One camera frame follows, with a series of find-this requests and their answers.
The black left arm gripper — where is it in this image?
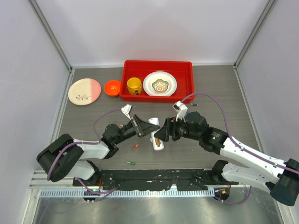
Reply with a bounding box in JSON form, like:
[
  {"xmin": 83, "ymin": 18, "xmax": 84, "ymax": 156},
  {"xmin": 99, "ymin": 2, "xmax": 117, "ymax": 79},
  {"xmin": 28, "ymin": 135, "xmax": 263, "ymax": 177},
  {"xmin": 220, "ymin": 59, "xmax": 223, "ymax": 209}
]
[{"xmin": 114, "ymin": 115, "xmax": 159, "ymax": 145}]

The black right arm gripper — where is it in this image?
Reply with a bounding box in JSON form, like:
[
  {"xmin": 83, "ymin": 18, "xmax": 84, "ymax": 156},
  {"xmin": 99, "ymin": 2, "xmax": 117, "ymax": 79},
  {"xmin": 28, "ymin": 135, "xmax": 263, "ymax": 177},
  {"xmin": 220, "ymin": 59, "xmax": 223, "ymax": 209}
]
[{"xmin": 154, "ymin": 114, "xmax": 201, "ymax": 142}]

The white remote control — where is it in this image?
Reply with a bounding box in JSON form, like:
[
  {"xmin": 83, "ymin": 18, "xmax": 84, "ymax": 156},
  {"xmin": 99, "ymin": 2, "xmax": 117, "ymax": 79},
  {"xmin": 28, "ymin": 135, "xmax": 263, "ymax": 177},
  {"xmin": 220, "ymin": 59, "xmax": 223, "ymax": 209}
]
[{"xmin": 149, "ymin": 118, "xmax": 164, "ymax": 151}]

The orange AAA battery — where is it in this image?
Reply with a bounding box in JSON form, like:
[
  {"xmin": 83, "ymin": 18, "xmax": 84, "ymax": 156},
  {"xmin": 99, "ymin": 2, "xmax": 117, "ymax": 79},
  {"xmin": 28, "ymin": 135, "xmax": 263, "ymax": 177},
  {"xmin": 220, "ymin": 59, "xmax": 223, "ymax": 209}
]
[{"xmin": 155, "ymin": 138, "xmax": 160, "ymax": 147}]

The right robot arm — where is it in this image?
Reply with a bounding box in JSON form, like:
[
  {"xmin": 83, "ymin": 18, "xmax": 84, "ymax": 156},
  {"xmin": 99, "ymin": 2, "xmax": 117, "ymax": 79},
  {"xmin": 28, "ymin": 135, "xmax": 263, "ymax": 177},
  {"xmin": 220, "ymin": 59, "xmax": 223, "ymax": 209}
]
[{"xmin": 154, "ymin": 112, "xmax": 299, "ymax": 206}]

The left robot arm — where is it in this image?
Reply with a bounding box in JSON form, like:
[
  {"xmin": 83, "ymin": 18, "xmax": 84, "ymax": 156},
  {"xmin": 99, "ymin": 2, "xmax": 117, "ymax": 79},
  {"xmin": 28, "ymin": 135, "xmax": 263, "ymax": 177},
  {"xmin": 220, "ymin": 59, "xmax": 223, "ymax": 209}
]
[{"xmin": 36, "ymin": 115, "xmax": 160, "ymax": 186}]

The patterned small bowl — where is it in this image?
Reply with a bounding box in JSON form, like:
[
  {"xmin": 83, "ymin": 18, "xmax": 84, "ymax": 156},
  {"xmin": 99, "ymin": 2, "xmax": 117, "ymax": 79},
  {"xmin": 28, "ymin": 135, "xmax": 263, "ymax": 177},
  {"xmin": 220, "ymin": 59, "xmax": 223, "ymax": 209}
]
[{"xmin": 152, "ymin": 79, "xmax": 169, "ymax": 92}]

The yellow mug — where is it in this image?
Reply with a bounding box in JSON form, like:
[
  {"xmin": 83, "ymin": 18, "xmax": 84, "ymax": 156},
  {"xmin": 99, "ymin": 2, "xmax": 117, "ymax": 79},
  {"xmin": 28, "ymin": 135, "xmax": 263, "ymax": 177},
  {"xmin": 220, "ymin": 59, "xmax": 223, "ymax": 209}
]
[{"xmin": 127, "ymin": 77, "xmax": 142, "ymax": 95}]

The white plate in bin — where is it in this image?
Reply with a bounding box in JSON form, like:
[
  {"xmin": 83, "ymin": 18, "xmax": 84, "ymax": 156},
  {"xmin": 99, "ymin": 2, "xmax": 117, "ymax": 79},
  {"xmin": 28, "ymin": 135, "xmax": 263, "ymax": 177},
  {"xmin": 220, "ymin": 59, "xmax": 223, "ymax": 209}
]
[{"xmin": 143, "ymin": 71, "xmax": 178, "ymax": 97}]

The orange plastic bowl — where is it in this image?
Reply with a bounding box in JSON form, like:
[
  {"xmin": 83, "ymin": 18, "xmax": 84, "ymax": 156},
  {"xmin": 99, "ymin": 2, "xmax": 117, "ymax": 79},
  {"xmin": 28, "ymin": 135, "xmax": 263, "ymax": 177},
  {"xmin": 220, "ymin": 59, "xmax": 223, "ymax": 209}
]
[{"xmin": 104, "ymin": 80, "xmax": 121, "ymax": 97}]

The red plastic bin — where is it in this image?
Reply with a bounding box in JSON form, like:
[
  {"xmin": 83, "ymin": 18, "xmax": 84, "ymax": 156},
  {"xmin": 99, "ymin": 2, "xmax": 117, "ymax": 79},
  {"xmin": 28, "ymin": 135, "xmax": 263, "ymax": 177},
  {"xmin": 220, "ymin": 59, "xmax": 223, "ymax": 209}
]
[{"xmin": 120, "ymin": 60, "xmax": 195, "ymax": 103}]

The pink and white plate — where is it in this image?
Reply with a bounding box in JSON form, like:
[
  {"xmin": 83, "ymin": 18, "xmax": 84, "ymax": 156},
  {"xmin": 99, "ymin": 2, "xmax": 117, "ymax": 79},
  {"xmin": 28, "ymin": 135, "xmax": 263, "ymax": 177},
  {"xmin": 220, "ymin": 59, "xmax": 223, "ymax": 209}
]
[{"xmin": 68, "ymin": 78, "xmax": 101, "ymax": 105}]

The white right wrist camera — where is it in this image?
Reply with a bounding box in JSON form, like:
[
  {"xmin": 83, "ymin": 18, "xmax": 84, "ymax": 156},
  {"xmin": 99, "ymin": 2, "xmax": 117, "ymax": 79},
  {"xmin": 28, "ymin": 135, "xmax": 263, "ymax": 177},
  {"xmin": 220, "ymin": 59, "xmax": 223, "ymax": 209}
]
[{"xmin": 172, "ymin": 101, "xmax": 188, "ymax": 121}]

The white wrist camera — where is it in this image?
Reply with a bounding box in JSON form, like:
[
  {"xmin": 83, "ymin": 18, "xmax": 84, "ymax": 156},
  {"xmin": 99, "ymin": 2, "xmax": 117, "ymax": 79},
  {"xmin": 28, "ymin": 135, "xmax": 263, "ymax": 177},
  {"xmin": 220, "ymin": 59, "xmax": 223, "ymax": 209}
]
[
  {"xmin": 172, "ymin": 101, "xmax": 188, "ymax": 121},
  {"xmin": 121, "ymin": 104, "xmax": 132, "ymax": 119}
]

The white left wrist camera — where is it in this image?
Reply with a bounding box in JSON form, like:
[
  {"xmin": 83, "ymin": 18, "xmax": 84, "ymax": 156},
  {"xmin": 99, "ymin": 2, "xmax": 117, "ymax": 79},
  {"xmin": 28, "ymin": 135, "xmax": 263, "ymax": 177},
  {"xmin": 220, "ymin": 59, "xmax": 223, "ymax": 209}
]
[{"xmin": 121, "ymin": 104, "xmax": 132, "ymax": 119}]

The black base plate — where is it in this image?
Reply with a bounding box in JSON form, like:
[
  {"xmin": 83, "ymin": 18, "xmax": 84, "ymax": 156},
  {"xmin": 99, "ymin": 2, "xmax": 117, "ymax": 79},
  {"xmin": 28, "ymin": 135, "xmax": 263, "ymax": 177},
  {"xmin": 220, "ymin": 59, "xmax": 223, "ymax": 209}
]
[{"xmin": 83, "ymin": 169, "xmax": 239, "ymax": 191}]

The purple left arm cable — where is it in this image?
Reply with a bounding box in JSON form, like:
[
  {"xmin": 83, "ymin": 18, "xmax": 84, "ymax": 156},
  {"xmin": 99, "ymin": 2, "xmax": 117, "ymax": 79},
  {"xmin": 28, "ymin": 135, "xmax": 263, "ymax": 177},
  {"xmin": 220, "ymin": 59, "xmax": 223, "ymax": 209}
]
[{"xmin": 46, "ymin": 109, "xmax": 123, "ymax": 182}]

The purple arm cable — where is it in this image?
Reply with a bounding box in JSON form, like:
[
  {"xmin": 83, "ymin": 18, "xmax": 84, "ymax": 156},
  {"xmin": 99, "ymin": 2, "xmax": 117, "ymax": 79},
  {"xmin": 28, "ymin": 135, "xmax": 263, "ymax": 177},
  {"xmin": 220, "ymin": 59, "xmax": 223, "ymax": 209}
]
[
  {"xmin": 46, "ymin": 109, "xmax": 123, "ymax": 182},
  {"xmin": 181, "ymin": 92, "xmax": 299, "ymax": 175}
]

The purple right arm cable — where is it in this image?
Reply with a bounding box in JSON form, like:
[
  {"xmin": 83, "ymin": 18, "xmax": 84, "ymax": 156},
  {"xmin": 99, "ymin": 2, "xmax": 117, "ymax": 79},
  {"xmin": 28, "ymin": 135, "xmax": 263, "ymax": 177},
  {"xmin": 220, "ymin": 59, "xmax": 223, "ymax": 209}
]
[{"xmin": 181, "ymin": 92, "xmax": 299, "ymax": 175}]

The aluminium front rail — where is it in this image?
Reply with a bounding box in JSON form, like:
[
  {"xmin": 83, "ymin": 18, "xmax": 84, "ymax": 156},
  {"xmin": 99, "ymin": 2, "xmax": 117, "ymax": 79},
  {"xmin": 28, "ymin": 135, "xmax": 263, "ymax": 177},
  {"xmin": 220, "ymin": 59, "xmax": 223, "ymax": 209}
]
[{"xmin": 39, "ymin": 188, "xmax": 215, "ymax": 198}]

